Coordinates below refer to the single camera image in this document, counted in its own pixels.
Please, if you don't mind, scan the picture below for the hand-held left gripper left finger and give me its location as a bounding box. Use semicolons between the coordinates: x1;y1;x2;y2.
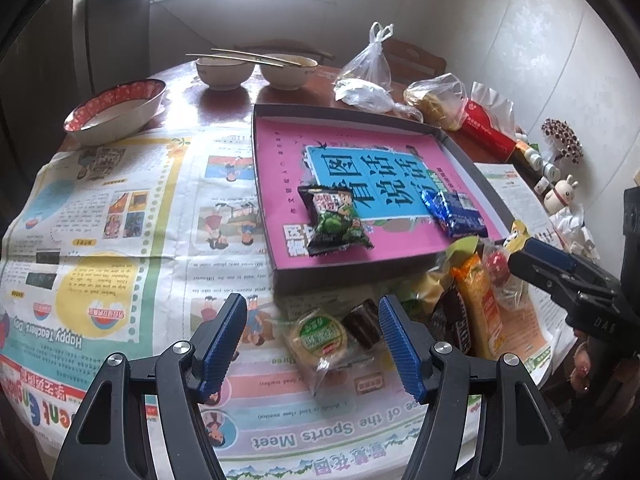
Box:
55;293;249;480

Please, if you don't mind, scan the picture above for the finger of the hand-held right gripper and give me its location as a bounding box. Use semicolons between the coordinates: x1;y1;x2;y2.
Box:
522;237;608;286
507;250;623;311

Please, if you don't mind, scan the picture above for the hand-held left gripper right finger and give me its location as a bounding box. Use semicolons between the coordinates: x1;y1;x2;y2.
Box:
377;294;567;480

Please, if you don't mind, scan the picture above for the yellow snack packet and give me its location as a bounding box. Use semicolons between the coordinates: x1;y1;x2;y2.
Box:
502;220;533;253

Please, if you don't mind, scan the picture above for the dark brown cake packet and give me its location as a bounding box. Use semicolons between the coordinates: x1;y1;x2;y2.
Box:
342;299;388;351

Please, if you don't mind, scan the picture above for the red candy packet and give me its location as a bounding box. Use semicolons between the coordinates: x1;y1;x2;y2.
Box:
482;245;523;301

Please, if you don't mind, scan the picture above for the black chocolate bar packet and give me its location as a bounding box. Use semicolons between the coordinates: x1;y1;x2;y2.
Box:
429;285;473;356

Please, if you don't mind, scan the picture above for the orange bread packet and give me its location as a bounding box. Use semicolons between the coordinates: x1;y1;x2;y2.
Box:
450;252;506;361

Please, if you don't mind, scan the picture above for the round green-labelled pastry packet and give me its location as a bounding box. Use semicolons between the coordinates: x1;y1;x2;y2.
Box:
282;310;381;396

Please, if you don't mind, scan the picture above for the grey shallow cardboard box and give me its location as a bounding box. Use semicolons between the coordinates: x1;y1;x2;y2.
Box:
251;103;516;297

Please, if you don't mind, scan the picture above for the person's right hand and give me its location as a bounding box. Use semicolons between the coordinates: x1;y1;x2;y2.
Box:
570;340;608;396

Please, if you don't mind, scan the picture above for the crumpled white tissue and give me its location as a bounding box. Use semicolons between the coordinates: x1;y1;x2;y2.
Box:
550;203;601;261

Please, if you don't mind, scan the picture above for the rabbit figurine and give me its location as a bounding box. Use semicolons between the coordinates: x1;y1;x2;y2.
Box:
544;175;581;213

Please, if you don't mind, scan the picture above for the white paper leaflet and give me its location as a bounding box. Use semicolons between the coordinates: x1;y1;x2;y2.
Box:
472;162;566;251

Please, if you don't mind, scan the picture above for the yellow-green pastry packet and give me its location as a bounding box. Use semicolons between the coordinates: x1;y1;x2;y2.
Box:
405;260;456;321

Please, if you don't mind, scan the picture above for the blue snack packet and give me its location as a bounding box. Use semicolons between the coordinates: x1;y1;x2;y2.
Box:
420;191;488;239

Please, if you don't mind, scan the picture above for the dotted flower ornament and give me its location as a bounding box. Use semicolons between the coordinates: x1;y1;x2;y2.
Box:
541;118;584;165

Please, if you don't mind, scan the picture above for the colourful newspaper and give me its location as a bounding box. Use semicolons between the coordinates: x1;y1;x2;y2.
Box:
0;127;551;480

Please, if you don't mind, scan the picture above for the red paper package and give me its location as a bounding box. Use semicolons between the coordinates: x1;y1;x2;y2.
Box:
457;100;517;163

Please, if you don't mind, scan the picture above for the black green pea packet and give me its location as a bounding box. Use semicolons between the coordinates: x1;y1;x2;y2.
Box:
297;185;375;257

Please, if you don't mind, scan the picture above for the white crinkled bag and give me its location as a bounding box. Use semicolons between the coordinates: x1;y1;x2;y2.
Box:
470;81;516;136

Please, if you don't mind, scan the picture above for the plastic bag of pastries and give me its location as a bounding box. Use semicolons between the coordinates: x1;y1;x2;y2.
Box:
404;72;468;131

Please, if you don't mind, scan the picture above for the small clear plastic bag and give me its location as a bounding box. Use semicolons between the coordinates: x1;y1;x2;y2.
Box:
392;100;425;123

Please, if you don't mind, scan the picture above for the brown wooden chair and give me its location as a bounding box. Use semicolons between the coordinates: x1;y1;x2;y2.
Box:
382;37;447;83

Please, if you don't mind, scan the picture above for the white crumpled plastic bag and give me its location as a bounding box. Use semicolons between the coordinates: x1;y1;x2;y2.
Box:
334;79;396;113

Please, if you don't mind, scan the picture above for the red patterned bowl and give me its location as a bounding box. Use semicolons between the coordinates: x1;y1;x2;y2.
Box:
63;78;168;146

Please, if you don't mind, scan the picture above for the white ceramic bowl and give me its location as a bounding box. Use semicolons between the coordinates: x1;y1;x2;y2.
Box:
195;56;253;92
260;54;319;92

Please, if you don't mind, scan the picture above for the chopstick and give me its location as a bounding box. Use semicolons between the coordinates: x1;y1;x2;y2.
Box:
185;53;261;65
211;49;297;68

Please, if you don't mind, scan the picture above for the grey refrigerator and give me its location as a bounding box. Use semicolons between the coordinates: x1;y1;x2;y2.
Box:
72;0;151;86

